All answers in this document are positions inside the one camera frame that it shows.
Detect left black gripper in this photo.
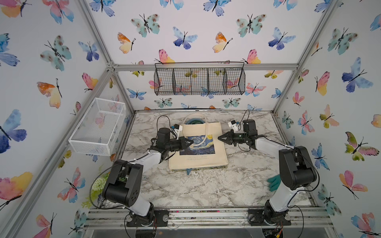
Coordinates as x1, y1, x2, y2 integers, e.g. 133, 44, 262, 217
164, 138, 192, 153

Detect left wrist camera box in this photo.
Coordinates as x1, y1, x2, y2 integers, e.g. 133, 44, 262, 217
171, 124, 183, 139

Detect potted plant orange flowers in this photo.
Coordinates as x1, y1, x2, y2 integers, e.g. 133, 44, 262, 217
81, 173, 109, 209

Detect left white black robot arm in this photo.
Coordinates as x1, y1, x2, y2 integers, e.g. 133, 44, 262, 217
101, 124, 193, 227

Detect white mesh wall basket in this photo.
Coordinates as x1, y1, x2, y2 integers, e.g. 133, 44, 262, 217
68, 98, 126, 156

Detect black wire wall basket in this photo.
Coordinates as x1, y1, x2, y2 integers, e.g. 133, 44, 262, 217
150, 61, 246, 98

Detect green rubber glove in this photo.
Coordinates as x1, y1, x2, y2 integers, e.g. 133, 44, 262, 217
267, 175, 281, 192

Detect cream bag green handles floral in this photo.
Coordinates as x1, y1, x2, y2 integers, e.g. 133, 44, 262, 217
187, 118, 205, 125

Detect cream bag blue floral pattern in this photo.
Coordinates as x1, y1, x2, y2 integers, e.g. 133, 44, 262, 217
184, 117, 206, 176

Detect aluminium front rail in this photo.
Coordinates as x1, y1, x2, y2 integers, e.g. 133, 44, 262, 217
84, 207, 333, 230

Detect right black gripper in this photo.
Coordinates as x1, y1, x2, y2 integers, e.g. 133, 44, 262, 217
217, 130, 249, 147

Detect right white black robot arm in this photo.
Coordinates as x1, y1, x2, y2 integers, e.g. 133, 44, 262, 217
218, 118, 320, 226

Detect cream bag starry night print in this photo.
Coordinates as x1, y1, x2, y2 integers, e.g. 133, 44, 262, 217
169, 113, 228, 171

